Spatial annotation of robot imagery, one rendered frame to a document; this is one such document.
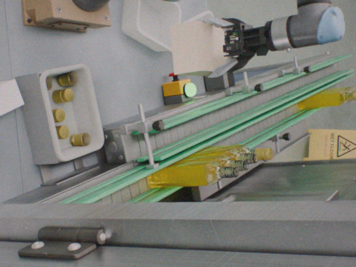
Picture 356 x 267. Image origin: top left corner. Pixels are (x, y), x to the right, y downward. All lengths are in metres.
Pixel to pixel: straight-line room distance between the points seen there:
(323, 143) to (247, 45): 3.59
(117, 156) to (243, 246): 1.21
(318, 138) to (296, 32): 3.65
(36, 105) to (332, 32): 0.70
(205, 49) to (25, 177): 0.54
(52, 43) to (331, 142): 3.62
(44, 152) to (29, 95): 0.14
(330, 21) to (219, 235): 0.98
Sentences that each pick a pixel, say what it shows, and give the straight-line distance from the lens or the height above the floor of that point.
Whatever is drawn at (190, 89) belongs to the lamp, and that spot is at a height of 0.85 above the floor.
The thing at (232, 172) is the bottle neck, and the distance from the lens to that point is 1.48.
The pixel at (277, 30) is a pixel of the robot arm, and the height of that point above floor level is 1.32.
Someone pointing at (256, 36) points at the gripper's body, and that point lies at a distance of 1.36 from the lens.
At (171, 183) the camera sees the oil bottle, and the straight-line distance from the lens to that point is 1.57.
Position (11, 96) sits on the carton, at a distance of 1.38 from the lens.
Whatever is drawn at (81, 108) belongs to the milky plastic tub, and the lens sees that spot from 1.55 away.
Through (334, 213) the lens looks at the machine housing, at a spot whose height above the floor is 1.74.
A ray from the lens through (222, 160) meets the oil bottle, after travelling 1.55.
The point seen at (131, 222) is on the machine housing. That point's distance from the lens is 0.40.
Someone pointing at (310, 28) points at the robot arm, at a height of 1.40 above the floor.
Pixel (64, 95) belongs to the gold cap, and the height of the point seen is 0.81.
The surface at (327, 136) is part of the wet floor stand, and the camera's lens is 4.94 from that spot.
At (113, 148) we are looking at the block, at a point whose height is 0.85.
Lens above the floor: 1.85
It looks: 34 degrees down
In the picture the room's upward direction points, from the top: 85 degrees clockwise
